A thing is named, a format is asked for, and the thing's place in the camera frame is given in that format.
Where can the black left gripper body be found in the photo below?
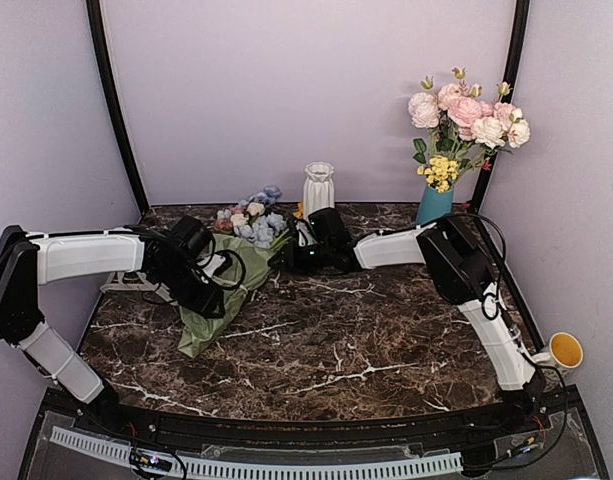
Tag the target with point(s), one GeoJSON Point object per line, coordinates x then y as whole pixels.
{"type": "Point", "coordinates": [178, 281]}

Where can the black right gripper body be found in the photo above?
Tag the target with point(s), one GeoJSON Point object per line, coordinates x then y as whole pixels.
{"type": "Point", "coordinates": [301, 263]}

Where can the blue orange flower bouquet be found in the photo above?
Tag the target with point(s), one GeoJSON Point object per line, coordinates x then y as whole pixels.
{"type": "Point", "coordinates": [257, 220]}

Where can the green wrapping paper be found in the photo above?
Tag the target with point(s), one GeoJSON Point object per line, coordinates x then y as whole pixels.
{"type": "Point", "coordinates": [199, 331]}

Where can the white printed ribbon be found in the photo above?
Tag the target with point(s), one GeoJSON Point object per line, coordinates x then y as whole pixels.
{"type": "Point", "coordinates": [135, 282]}

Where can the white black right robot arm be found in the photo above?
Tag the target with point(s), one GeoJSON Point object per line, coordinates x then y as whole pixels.
{"type": "Point", "coordinates": [459, 268]}

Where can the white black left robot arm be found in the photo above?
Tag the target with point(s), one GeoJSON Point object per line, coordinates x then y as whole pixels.
{"type": "Point", "coordinates": [29, 261]}

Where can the white ribbed vase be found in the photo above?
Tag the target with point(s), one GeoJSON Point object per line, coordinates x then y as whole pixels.
{"type": "Point", "coordinates": [318, 190]}

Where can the blue ceramic vase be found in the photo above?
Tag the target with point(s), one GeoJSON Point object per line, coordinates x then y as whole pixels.
{"type": "Point", "coordinates": [434, 205]}

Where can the yellow and pink flower bunch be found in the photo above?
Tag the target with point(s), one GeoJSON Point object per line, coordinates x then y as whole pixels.
{"type": "Point", "coordinates": [464, 132]}

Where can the white yellow mug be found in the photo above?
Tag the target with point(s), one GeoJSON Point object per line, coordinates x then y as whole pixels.
{"type": "Point", "coordinates": [562, 354]}

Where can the black left frame post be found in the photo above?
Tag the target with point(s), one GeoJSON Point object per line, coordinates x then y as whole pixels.
{"type": "Point", "coordinates": [113, 106]}

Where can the white slotted cable duct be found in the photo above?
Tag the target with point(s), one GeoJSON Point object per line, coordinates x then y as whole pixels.
{"type": "Point", "coordinates": [230, 462]}

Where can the black front frame rail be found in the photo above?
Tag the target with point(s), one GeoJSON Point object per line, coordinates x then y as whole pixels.
{"type": "Point", "coordinates": [469, 428]}

